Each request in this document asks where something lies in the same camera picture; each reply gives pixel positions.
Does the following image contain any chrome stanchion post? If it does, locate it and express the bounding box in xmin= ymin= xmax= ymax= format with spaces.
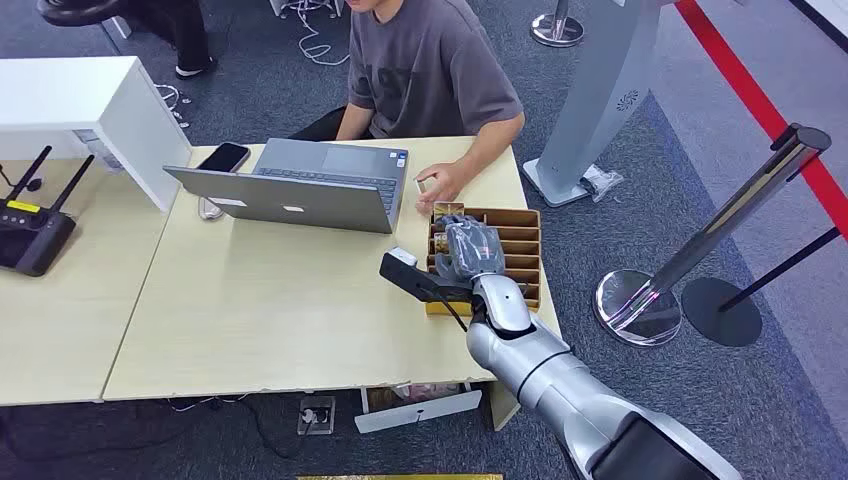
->
xmin=593 ymin=123 xmax=833 ymax=348

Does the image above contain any black chair part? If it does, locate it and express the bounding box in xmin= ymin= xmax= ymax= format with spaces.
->
xmin=36 ymin=0 xmax=130 ymax=28

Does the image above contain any person in black trousers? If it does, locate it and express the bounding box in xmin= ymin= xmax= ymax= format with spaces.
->
xmin=125 ymin=0 xmax=219 ymax=81

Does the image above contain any white cable bundle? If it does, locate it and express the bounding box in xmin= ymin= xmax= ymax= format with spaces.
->
xmin=153 ymin=83 xmax=193 ymax=130

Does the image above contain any clear plastic bag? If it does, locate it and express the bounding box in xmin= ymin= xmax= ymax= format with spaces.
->
xmin=580 ymin=164 xmax=625 ymax=203

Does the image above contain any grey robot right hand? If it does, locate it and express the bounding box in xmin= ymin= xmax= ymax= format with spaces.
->
xmin=434 ymin=214 xmax=509 ymax=284

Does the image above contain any black floor cable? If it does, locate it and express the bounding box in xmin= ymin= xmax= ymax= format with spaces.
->
xmin=165 ymin=396 xmax=313 ymax=462

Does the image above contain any grey open laptop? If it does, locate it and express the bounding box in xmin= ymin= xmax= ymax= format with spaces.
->
xmin=162 ymin=137 xmax=410 ymax=235

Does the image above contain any white floor cable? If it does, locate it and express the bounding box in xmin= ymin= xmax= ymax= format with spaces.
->
xmin=281 ymin=0 xmax=351 ymax=68

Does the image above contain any white cabinet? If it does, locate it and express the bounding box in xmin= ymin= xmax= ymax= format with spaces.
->
xmin=0 ymin=56 xmax=194 ymax=214

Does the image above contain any black smartphone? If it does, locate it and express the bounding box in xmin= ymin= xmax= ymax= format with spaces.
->
xmin=196 ymin=141 xmax=252 ymax=174

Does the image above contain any person's left hand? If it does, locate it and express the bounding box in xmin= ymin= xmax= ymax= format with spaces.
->
xmin=414 ymin=162 xmax=473 ymax=216

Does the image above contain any floor power socket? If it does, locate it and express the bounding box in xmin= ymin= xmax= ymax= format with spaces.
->
xmin=296 ymin=396 xmax=337 ymax=437

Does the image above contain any brown divided card box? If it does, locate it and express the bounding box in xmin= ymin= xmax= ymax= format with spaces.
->
xmin=424 ymin=201 xmax=543 ymax=317

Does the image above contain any chrome stanchion base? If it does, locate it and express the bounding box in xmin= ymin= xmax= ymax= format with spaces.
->
xmin=529 ymin=0 xmax=586 ymax=49

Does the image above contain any black router with antennas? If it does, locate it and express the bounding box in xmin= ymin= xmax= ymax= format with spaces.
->
xmin=0 ymin=145 xmax=96 ymax=278

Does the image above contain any grey kiosk stand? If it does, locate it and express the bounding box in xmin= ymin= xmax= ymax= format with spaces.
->
xmin=522 ymin=0 xmax=684 ymax=209

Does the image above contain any black stanchion post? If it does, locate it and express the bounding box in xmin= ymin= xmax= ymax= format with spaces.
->
xmin=681 ymin=226 xmax=843 ymax=348

